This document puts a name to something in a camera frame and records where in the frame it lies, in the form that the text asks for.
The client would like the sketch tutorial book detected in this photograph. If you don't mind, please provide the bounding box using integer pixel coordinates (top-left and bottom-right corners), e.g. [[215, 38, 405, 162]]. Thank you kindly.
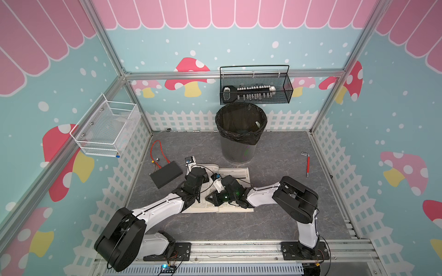
[[183, 163, 253, 213]]

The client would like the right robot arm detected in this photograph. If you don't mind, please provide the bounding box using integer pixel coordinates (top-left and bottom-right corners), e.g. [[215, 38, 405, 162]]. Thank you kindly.
[[206, 175, 320, 259]]

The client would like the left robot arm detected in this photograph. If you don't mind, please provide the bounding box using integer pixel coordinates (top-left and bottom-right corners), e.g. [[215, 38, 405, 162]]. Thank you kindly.
[[94, 167, 217, 272]]

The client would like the black flat box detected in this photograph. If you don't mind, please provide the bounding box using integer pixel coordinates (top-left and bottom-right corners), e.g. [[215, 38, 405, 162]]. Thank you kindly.
[[150, 161, 183, 189]]

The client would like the mesh trash bin black bag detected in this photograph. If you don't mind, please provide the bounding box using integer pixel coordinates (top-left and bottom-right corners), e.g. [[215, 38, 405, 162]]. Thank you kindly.
[[215, 103, 268, 164]]

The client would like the small circuit board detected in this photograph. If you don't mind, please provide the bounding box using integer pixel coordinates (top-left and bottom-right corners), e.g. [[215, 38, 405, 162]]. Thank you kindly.
[[160, 264, 177, 274]]

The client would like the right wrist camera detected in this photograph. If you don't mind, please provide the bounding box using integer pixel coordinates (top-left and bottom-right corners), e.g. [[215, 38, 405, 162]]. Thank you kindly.
[[211, 173, 224, 193]]

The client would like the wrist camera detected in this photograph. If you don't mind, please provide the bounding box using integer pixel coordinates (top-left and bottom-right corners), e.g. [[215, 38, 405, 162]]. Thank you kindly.
[[185, 156, 196, 175], [211, 173, 224, 193]]

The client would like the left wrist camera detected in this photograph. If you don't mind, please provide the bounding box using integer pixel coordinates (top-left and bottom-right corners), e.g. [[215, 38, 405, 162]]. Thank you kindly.
[[185, 156, 196, 175]]

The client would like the red cable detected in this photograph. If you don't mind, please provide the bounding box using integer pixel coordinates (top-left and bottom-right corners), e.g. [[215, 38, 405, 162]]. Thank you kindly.
[[150, 139, 170, 169]]

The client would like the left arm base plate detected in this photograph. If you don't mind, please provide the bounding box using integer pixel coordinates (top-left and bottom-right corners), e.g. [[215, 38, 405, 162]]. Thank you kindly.
[[143, 243, 192, 262]]

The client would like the red handled hex key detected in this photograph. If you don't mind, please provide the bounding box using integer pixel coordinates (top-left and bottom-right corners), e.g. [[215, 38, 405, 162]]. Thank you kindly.
[[301, 152, 310, 178]]

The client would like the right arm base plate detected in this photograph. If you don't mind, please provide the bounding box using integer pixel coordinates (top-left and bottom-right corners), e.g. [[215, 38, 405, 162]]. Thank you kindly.
[[280, 241, 330, 262]]

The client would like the white wire wall basket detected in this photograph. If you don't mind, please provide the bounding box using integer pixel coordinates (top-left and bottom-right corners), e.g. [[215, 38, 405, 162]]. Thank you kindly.
[[70, 94, 141, 158]]

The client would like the black wire wall basket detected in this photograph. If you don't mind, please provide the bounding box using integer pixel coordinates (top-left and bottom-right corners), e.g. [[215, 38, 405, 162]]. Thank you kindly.
[[219, 65, 294, 105]]

